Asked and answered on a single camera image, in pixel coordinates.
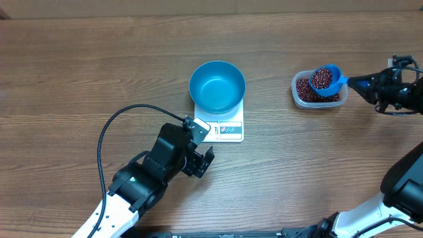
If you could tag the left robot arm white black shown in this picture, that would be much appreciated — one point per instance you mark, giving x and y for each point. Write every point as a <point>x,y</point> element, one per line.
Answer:
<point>139,185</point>

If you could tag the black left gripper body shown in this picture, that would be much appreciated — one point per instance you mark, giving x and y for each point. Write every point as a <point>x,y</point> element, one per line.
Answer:
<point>195,164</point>

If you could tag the teal blue bowl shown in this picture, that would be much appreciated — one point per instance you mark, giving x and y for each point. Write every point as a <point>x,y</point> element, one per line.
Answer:
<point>217,87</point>

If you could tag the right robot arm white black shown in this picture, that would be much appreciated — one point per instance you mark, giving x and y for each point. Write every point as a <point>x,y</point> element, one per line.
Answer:
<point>399,201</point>

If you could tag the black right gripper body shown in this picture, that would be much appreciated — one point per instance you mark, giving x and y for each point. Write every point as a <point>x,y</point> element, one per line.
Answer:
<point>377,88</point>

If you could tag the white digital kitchen scale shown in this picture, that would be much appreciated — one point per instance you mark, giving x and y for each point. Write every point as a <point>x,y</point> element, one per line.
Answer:
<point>225,128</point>

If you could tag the red beans scooped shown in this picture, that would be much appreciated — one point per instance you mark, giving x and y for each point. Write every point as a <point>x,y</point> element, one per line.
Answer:
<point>321,78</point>

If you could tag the red beans in container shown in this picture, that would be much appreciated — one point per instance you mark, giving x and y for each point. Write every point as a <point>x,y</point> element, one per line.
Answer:
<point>307,94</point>

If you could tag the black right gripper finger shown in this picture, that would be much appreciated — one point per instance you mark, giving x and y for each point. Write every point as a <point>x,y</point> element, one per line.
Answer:
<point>367,94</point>
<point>363,81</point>

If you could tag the black rail at table edge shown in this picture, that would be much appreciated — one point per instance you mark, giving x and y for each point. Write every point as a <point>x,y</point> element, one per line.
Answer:
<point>283,233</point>

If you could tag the clear plastic bean container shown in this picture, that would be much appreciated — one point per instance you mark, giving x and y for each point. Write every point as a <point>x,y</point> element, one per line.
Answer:
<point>315,105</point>

